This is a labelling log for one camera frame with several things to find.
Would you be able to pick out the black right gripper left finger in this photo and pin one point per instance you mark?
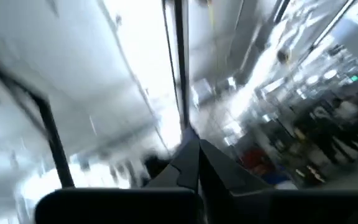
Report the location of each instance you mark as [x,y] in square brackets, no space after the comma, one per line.
[120,205]

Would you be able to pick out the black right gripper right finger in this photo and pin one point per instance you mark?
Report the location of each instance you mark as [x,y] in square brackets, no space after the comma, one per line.
[275,207]

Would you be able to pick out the black frame post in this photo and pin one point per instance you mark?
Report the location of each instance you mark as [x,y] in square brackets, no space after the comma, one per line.
[54,149]

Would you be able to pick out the black overhead frame beam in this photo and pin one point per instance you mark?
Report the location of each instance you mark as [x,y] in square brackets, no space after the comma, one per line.
[182,62]

